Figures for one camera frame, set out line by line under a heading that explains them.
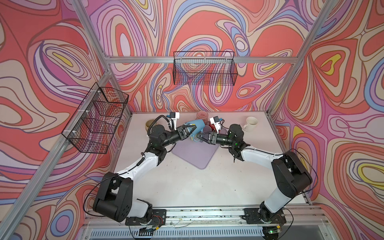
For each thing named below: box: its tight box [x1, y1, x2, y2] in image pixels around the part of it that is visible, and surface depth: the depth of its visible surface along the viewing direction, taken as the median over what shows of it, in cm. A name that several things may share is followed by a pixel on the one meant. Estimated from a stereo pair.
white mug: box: [243, 116, 258, 133], surface depth 104 cm
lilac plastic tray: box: [171, 137, 220, 169], surface depth 96 cm
